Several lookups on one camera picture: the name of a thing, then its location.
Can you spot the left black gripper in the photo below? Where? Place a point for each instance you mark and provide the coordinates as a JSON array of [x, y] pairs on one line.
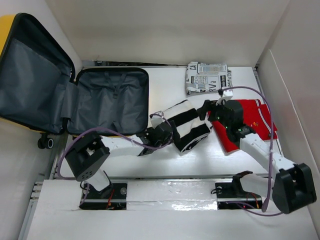
[[176, 136]]

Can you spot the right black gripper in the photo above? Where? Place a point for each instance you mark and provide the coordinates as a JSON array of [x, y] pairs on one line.
[[208, 105]]

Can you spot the black and white striped garment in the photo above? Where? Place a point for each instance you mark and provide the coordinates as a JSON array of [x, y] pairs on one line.
[[191, 129]]

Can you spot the newspaper print garment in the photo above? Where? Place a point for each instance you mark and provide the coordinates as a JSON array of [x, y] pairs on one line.
[[203, 78]]

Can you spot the red shirt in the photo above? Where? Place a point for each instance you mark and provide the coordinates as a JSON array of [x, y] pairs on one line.
[[256, 115]]

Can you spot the yellow suitcase with grey lining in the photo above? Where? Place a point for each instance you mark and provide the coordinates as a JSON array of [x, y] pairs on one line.
[[41, 90]]

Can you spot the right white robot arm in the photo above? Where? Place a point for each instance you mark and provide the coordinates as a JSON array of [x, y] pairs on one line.
[[289, 185]]

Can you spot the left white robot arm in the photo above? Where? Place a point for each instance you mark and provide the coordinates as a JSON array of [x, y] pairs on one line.
[[86, 156]]

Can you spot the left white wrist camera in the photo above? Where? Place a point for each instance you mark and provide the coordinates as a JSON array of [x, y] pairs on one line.
[[157, 118]]

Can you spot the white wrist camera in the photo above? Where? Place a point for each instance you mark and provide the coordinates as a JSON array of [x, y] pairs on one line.
[[225, 94], [157, 118]]

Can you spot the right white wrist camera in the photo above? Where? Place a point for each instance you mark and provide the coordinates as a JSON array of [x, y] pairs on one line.
[[225, 94]]

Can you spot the aluminium mounting rail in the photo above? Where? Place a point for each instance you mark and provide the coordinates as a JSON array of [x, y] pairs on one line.
[[148, 195]]

